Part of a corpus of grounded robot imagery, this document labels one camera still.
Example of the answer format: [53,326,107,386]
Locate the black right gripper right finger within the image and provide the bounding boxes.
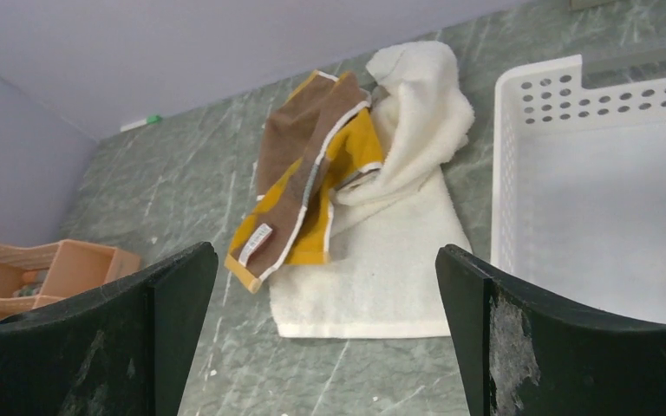
[435,244,666,415]

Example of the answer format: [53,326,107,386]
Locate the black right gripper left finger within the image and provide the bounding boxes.
[0,242,219,415]

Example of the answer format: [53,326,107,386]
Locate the white terry towel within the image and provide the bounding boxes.
[269,41,474,339]

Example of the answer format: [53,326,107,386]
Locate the yellow brown bear towel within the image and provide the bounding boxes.
[225,70,384,293]

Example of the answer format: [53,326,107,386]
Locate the orange plastic file organizer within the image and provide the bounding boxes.
[0,239,141,321]

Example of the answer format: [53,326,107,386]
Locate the white perforated plastic basket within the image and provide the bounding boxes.
[490,55,666,324]

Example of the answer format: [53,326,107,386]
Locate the green capped white marker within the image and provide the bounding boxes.
[120,114,163,133]

